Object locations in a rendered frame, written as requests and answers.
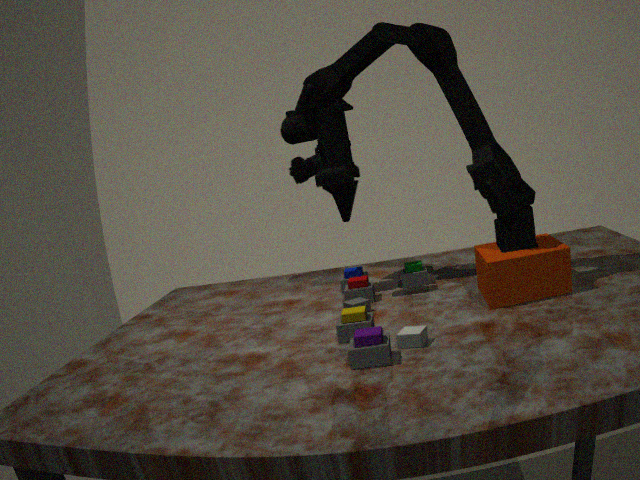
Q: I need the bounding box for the green button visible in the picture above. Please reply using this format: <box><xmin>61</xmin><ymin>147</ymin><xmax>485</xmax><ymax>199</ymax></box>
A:
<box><xmin>401</xmin><ymin>260</ymin><xmax>429</xmax><ymax>289</ymax></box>

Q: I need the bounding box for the red button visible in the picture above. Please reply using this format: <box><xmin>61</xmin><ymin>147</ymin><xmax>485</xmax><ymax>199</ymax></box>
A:
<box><xmin>344</xmin><ymin>276</ymin><xmax>375</xmax><ymax>303</ymax></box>

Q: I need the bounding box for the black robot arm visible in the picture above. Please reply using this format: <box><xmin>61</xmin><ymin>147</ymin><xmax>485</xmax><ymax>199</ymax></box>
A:
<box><xmin>281</xmin><ymin>22</ymin><xmax>538</xmax><ymax>253</ymax></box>

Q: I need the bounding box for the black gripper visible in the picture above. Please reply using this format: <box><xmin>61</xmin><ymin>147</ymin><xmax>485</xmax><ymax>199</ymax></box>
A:
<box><xmin>315</xmin><ymin>135</ymin><xmax>360</xmax><ymax>222</ymax></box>

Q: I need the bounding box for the blue button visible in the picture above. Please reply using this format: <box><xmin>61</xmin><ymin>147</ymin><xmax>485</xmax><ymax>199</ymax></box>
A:
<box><xmin>340</xmin><ymin>266</ymin><xmax>368</xmax><ymax>293</ymax></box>

